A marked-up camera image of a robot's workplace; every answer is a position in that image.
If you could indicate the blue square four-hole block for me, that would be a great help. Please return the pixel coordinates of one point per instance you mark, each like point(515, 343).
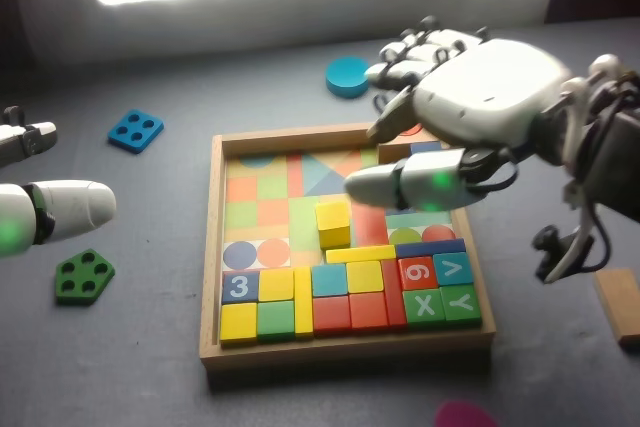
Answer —
point(136, 131)

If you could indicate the green pentagon five-hole block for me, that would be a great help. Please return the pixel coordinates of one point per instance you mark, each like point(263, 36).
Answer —
point(82, 277)

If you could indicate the plain wooden rectangular block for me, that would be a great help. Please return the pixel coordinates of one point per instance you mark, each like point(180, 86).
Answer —
point(620, 302)

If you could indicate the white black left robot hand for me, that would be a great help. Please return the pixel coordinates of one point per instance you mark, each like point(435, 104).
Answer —
point(70, 207)

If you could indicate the grey table cloth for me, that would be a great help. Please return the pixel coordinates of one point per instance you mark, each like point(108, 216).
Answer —
point(125, 357)

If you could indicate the pink round piece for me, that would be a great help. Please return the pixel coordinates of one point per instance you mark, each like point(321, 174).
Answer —
point(462, 417)

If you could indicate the blue round disc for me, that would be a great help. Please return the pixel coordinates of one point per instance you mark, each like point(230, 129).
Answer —
point(346, 74)

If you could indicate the white backdrop cloth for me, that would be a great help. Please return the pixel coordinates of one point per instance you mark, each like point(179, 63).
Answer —
point(300, 22)

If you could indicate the yellow cube block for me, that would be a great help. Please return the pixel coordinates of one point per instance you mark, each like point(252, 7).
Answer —
point(334, 222)

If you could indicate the wooden puzzle tray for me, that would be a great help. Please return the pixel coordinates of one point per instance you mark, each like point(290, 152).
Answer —
point(212, 247)

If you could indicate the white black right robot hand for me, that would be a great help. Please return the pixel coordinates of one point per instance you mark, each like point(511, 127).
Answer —
point(490, 87)

